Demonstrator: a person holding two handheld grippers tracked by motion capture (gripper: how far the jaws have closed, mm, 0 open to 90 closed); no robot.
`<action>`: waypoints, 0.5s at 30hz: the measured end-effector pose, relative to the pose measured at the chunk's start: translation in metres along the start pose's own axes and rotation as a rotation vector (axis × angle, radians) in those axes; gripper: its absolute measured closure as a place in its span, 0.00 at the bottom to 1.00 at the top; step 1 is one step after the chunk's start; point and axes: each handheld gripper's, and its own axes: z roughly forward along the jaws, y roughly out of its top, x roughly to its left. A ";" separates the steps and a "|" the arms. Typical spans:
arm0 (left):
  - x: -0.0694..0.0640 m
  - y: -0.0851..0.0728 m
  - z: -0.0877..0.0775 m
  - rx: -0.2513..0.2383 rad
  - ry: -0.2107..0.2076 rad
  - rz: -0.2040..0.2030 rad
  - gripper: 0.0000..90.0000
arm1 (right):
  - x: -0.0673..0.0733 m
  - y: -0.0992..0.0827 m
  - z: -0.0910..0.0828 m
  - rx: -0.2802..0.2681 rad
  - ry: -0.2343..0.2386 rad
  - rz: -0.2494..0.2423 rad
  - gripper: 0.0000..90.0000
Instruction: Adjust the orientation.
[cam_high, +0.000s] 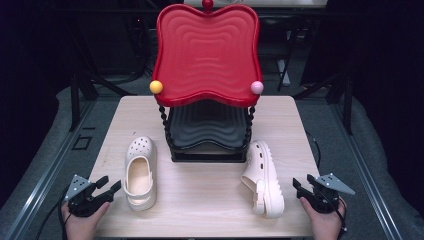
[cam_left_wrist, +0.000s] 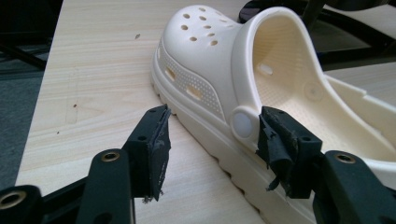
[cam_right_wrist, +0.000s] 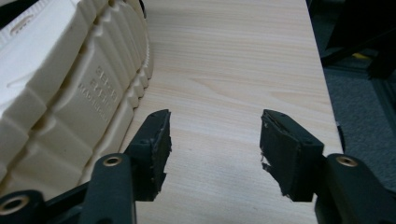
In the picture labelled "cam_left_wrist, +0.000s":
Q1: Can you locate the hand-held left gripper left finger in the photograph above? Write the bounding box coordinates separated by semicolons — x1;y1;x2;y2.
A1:
122;104;173;202

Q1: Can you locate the cream clog shoe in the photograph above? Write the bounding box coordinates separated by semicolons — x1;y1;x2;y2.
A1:
149;4;396;224

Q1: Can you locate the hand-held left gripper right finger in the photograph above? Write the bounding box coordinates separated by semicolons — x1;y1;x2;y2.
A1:
256;105;323;200

